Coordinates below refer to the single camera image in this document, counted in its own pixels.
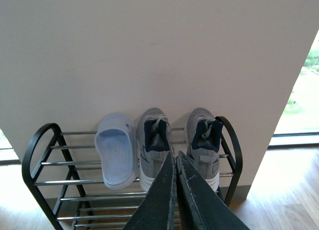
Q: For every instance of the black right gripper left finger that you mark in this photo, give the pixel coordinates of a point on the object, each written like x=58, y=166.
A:
x=156, y=211

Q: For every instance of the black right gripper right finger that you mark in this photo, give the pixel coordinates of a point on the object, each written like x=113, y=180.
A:
x=199, y=206

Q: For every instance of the grey knit sneaker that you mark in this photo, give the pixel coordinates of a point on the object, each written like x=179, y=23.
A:
x=152, y=135
x=203, y=133

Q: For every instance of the black metal shoe rack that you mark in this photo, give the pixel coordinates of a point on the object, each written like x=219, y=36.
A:
x=51, y=175

